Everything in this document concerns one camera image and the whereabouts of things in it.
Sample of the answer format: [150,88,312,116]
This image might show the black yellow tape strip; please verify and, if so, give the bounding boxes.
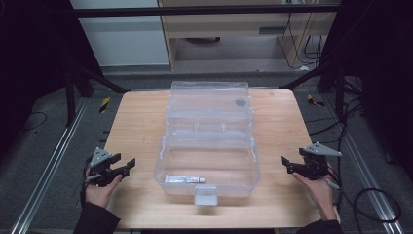
[306,93,326,108]
[98,96,112,114]

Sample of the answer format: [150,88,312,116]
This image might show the black cables under desk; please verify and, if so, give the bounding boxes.
[280,0,325,71]

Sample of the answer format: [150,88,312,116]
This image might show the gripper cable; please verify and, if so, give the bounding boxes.
[325,162,345,215]
[73,155,102,209]

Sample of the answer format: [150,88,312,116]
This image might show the clear plastic storage box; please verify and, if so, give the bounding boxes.
[153,80,262,207]

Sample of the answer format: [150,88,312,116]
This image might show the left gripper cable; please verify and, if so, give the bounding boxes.
[73,155,102,209]

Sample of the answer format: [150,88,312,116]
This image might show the person's left hand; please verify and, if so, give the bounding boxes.
[84,168,125,210]

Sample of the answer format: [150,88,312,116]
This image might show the black metal stand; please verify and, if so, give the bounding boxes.
[279,61,361,123]
[63,62,131,129]

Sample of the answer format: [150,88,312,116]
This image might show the person's right hand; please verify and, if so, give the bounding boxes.
[291,162,341,222]

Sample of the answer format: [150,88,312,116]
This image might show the thin black floor cable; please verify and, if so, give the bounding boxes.
[18,111,49,133]

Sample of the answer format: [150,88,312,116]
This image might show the black horizontal bar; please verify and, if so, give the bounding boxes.
[69,3,342,19]

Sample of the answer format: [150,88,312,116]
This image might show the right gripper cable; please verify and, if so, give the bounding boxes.
[325,162,345,215]

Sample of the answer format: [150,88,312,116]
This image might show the light wooden desk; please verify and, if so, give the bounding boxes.
[157,0,339,70]

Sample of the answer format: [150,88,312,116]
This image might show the aluminium floor rail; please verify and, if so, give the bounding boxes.
[9,97,90,234]
[320,94,405,234]

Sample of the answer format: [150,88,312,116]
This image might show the black looped floor cable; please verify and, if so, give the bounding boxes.
[352,187,402,234]

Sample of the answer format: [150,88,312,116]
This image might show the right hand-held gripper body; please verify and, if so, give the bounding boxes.
[297,141,343,181]

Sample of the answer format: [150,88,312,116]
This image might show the white cabinet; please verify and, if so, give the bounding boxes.
[69,0,171,67]

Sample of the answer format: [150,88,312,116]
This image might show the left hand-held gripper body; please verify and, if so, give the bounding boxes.
[87,146,127,188]

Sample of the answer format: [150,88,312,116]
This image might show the white ointment tube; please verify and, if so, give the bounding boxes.
[164,175,207,184]

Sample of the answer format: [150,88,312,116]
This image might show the dark curtain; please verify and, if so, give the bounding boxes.
[319,0,413,179]
[0,0,105,157]

